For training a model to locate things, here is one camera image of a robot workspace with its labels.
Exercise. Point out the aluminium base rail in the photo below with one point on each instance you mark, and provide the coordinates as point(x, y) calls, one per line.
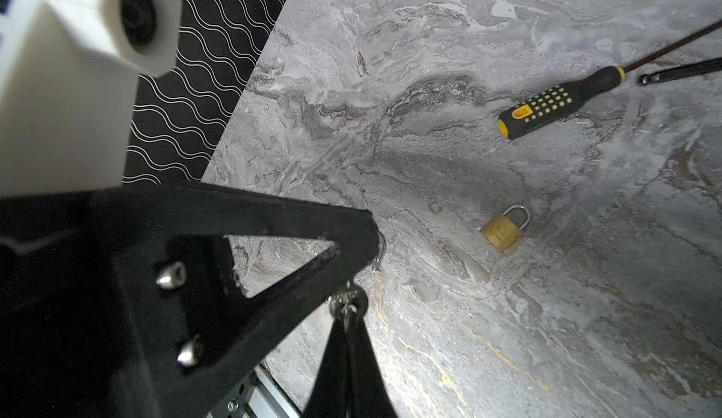
point(256, 395)

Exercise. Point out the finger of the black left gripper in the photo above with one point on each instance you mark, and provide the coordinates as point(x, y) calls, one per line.
point(271, 271)

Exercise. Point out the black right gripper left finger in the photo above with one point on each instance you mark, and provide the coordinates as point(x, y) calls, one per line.
point(330, 394)

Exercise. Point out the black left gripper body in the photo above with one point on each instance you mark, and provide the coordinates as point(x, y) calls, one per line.
point(111, 305)

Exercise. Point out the black hex key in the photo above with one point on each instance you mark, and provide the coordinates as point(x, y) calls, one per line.
point(681, 72)

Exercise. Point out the yellow black screwdriver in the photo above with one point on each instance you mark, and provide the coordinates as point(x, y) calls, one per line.
point(567, 98)

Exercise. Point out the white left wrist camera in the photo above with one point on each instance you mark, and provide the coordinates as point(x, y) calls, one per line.
point(69, 75)

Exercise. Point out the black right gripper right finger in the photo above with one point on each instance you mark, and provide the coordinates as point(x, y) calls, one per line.
point(367, 396)

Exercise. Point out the small brass padlock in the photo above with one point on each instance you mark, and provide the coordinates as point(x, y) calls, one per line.
point(501, 231)

